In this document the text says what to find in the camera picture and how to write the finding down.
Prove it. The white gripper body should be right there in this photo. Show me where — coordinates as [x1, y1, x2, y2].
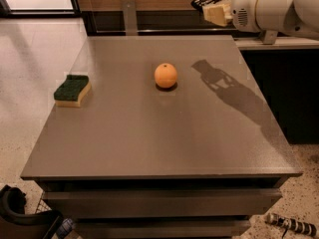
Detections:
[221, 0, 260, 33]

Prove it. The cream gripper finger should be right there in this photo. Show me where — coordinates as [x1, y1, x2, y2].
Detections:
[202, 3, 233, 27]

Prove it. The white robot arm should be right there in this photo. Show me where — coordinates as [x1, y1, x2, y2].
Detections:
[202, 0, 319, 40]

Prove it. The green and yellow sponge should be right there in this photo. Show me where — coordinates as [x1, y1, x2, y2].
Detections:
[54, 75, 91, 108]

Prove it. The orange fruit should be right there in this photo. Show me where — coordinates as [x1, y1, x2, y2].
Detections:
[155, 63, 177, 89]

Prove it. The black and white striped tool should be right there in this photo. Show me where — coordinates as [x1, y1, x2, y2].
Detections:
[265, 213, 319, 237]

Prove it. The grey cabinet upper drawer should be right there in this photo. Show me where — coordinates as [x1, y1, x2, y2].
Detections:
[44, 188, 281, 219]

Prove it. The grey cabinet drawer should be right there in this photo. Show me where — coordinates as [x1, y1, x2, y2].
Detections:
[76, 220, 250, 239]
[44, 188, 281, 219]

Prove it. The grey cabinet lower drawer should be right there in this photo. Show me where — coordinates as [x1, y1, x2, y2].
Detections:
[76, 220, 250, 239]

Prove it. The blue object on floor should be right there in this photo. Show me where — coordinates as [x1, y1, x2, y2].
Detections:
[56, 218, 75, 239]

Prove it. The black chair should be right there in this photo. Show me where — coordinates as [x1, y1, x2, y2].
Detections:
[0, 185, 63, 239]

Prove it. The right metal bracket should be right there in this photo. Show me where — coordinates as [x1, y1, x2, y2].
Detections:
[259, 30, 278, 45]

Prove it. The metal bracket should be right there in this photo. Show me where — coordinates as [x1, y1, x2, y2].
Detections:
[122, 0, 138, 36]
[259, 30, 278, 45]

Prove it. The left metal bracket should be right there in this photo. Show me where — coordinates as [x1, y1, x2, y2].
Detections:
[122, 0, 138, 36]

